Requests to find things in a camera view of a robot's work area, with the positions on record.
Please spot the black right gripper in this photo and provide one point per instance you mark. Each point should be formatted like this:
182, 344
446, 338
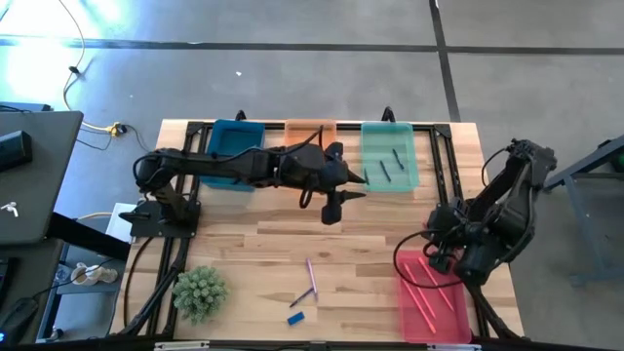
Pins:
446, 214

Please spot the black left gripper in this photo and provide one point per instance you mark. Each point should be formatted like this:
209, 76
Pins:
317, 168

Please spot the pink pencil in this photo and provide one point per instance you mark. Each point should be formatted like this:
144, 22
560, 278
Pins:
417, 306
441, 292
419, 290

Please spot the purple translucent pen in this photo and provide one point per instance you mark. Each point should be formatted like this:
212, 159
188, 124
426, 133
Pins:
312, 278

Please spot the dark blue Madisi crayon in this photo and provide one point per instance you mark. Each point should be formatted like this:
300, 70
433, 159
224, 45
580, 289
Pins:
301, 297

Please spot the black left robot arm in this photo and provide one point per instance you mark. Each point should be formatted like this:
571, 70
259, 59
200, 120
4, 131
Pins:
219, 168

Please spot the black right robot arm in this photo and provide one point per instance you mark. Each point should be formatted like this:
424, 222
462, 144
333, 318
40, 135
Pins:
512, 219

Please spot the teal translucent plastic bin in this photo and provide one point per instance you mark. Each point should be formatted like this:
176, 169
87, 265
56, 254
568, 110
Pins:
380, 141

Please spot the orange translucent plastic bin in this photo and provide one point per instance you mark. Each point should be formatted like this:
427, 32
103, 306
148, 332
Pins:
302, 131

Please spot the pink translucent plastic bin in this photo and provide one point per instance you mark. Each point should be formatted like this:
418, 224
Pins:
448, 322

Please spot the blue plastic bin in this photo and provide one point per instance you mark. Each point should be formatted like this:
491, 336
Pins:
234, 136

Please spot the blue eraser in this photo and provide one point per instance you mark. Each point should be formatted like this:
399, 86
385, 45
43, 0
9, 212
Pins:
296, 319

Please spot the green artificial plant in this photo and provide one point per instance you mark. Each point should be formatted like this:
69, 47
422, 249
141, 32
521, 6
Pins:
200, 295

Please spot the white paper sheet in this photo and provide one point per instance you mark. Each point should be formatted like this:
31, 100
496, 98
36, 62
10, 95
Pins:
116, 231

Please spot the yellow power plug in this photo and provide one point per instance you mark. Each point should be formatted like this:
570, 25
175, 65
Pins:
115, 129

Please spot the black desk beam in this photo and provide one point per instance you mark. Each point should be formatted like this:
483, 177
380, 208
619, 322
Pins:
88, 239

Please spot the beige coiled object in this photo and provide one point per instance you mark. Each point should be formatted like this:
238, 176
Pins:
92, 275

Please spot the black desk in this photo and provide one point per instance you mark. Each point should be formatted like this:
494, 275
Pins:
44, 185

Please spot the black box device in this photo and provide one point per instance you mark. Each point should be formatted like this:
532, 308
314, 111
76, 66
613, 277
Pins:
14, 151

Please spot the small white object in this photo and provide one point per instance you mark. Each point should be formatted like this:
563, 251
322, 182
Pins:
10, 208

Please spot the black aluminium table frame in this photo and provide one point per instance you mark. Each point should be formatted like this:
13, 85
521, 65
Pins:
275, 126

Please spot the silver bracket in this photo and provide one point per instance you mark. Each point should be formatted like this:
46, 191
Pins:
453, 347
180, 345

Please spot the grey metal table frame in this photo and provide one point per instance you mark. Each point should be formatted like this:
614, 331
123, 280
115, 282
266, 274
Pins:
581, 224

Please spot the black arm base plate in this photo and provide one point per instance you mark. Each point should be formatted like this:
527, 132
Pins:
146, 226

